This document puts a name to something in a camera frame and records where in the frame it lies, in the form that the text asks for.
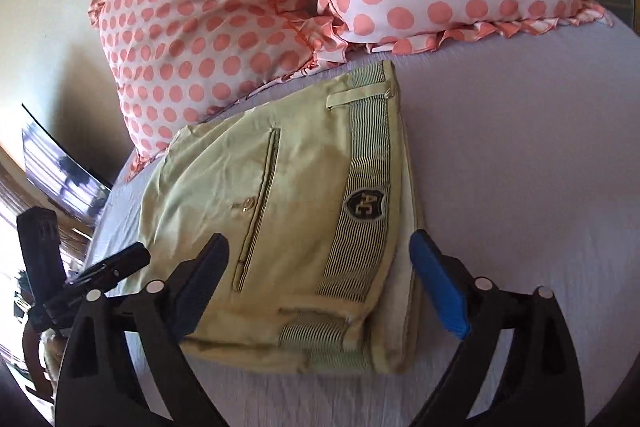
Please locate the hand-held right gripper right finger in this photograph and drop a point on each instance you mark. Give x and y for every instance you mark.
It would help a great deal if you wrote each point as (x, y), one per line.
(442, 287)

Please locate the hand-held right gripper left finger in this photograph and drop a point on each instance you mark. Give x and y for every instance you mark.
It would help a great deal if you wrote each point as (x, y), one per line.
(205, 279)

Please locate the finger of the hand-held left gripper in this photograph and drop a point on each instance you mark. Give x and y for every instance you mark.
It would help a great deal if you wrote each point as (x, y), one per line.
(117, 264)

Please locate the khaki pants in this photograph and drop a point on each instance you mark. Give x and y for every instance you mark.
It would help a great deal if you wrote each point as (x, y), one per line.
(295, 232)

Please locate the flat screen television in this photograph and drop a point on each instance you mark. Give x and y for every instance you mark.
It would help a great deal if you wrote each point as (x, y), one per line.
(57, 167)

